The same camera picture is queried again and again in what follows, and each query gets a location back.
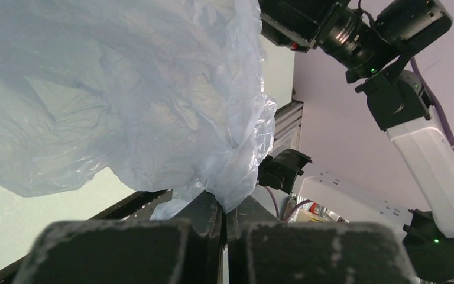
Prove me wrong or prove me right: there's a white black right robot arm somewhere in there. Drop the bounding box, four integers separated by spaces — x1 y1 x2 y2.
258 1 454 283

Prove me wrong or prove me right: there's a blue translucent trash bag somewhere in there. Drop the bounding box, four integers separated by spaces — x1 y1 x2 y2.
0 1 277 212

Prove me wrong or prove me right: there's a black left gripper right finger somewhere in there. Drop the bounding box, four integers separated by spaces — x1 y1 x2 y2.
226 197 417 283

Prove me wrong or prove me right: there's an aluminium extrusion base right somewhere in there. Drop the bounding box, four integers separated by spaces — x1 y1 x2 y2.
269 100 304 157

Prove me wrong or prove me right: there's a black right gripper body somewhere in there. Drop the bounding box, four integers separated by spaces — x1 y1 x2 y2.
258 0 349 52

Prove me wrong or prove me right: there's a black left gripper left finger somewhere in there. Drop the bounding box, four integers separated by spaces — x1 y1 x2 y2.
14 192 223 283

